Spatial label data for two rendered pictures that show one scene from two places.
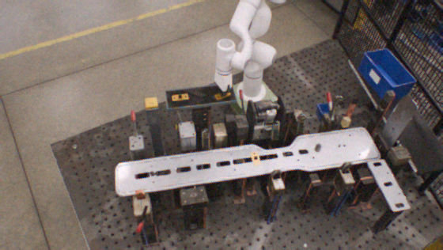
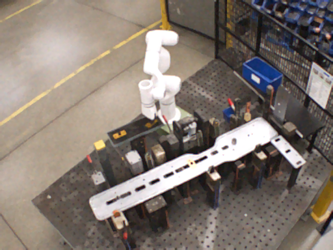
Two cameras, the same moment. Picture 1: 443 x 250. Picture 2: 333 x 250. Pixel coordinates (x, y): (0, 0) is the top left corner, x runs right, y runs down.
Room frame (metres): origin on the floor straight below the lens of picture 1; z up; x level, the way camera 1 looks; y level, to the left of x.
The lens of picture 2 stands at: (-0.29, 0.16, 2.87)
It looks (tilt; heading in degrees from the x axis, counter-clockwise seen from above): 47 degrees down; 352
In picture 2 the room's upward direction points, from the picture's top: 6 degrees counter-clockwise
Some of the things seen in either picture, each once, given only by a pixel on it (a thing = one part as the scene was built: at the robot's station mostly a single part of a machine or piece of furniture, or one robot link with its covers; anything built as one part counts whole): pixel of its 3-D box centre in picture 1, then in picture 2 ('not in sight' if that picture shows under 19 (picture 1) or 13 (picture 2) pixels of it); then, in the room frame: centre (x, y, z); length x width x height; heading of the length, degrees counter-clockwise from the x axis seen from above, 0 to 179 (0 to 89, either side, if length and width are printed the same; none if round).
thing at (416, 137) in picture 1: (395, 107); (276, 96); (1.55, -0.98, 1.02); 0.90 x 0.22 x 0.03; 16
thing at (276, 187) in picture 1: (272, 198); (213, 189); (0.96, -0.27, 0.87); 0.12 x 0.09 x 0.35; 16
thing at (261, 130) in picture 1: (262, 131); (189, 142); (1.34, -0.21, 0.94); 0.18 x 0.13 x 0.49; 106
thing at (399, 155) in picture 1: (388, 170); (285, 142); (1.19, -0.91, 0.88); 0.08 x 0.08 x 0.36; 16
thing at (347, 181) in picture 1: (337, 193); (257, 170); (1.02, -0.61, 0.87); 0.12 x 0.09 x 0.35; 16
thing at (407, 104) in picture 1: (397, 121); (280, 105); (1.30, -0.87, 1.17); 0.12 x 0.01 x 0.34; 16
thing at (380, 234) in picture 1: (387, 218); (293, 175); (0.91, -0.86, 0.84); 0.11 x 0.06 x 0.29; 16
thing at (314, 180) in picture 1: (309, 194); (238, 177); (1.02, -0.47, 0.84); 0.11 x 0.08 x 0.29; 16
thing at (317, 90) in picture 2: not in sight; (320, 85); (1.29, -1.17, 1.30); 0.23 x 0.02 x 0.31; 16
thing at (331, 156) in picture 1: (251, 160); (189, 166); (1.10, -0.15, 1.00); 1.38 x 0.22 x 0.02; 106
